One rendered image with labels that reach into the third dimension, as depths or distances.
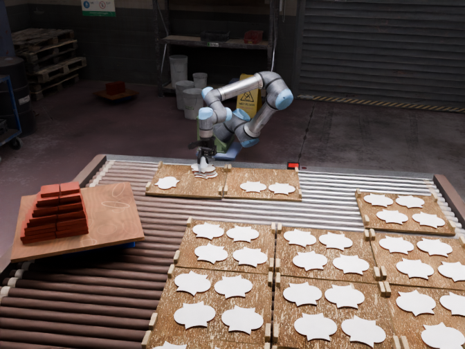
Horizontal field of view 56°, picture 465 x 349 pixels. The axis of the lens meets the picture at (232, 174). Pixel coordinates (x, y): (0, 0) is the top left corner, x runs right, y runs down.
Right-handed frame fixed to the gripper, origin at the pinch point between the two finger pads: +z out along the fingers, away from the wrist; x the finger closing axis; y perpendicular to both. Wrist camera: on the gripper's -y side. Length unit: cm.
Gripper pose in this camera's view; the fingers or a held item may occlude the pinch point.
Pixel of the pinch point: (203, 167)
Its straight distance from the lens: 252.3
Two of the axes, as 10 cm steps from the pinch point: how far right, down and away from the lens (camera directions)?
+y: 9.2, 1.9, -3.4
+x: 3.9, -4.1, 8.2
